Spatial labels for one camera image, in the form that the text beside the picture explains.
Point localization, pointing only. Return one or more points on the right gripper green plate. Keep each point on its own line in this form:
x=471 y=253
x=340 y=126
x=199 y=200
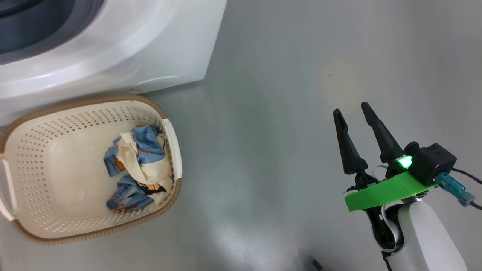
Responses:
x=388 y=194

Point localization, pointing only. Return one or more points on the white front-load washing machine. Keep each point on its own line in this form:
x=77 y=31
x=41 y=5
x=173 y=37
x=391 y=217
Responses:
x=124 y=45

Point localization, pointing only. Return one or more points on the cream perforated laundry basket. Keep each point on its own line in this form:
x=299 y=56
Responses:
x=56 y=169

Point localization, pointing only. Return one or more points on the blue and cream printed garment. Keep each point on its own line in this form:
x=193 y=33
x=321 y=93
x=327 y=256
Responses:
x=141 y=165

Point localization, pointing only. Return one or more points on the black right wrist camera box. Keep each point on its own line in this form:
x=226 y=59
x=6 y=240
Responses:
x=433 y=163

